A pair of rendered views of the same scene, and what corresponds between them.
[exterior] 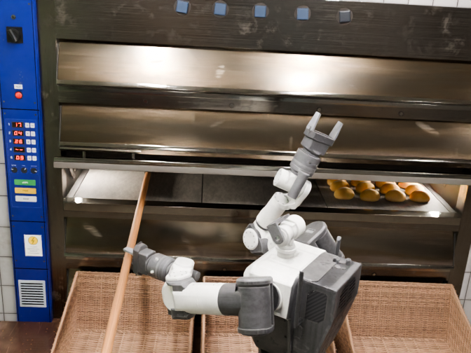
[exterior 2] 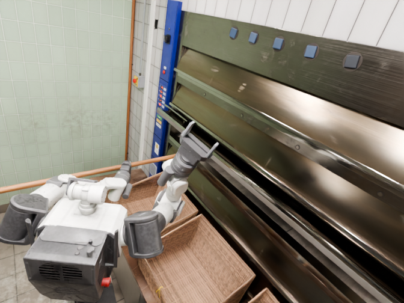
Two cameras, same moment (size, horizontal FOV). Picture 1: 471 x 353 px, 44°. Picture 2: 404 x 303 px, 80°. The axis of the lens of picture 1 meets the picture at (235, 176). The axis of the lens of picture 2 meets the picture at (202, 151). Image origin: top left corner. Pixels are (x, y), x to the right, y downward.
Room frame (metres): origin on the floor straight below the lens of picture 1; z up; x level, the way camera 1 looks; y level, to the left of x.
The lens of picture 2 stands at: (1.50, -0.88, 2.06)
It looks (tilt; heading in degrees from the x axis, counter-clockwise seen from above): 28 degrees down; 52
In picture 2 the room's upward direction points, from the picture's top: 12 degrees clockwise
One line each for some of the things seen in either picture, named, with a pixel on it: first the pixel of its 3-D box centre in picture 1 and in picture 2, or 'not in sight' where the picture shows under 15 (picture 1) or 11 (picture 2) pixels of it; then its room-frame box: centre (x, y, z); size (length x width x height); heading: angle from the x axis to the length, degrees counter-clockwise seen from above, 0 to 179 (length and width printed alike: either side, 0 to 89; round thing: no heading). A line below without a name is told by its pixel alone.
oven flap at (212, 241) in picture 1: (263, 241); (235, 220); (2.45, -0.15, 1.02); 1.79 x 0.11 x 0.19; 93
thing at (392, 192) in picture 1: (369, 175); not in sight; (2.92, -0.70, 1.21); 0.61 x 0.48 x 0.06; 3
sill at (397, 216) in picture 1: (265, 211); (244, 202); (2.47, -0.15, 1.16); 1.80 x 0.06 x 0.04; 93
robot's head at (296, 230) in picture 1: (288, 233); (89, 195); (1.60, -0.17, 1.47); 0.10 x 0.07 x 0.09; 149
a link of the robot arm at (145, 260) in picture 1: (150, 263); (123, 174); (1.87, 0.28, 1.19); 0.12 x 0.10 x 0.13; 59
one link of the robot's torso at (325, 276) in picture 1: (298, 299); (82, 249); (1.57, -0.22, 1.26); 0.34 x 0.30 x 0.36; 149
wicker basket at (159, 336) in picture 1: (128, 328); (151, 208); (2.14, 0.42, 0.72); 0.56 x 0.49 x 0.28; 92
